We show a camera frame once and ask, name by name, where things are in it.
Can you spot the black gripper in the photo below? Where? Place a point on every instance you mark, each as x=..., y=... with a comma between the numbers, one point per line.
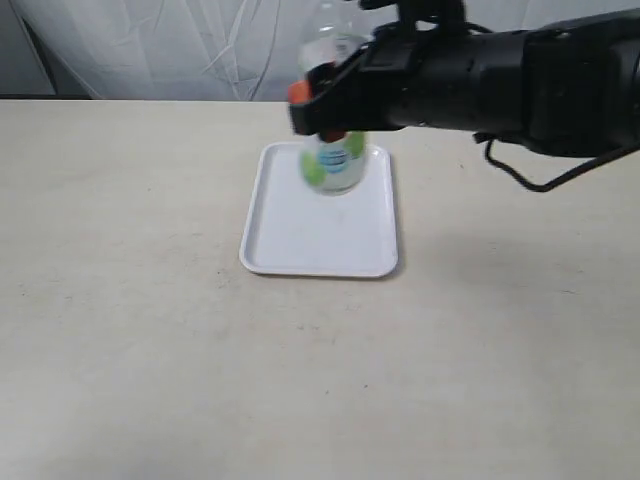
x=375, y=89

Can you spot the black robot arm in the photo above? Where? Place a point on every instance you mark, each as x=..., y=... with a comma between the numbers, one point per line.
x=568, y=89

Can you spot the white backdrop curtain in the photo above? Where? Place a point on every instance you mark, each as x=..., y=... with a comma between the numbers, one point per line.
x=158, y=50

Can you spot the clear plastic drink bottle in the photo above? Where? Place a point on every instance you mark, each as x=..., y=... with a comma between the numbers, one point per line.
x=328, y=39

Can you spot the white rectangular plastic tray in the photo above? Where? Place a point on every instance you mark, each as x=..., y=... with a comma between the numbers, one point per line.
x=293, y=230

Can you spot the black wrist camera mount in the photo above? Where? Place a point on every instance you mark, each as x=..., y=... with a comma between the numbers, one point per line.
x=449, y=15

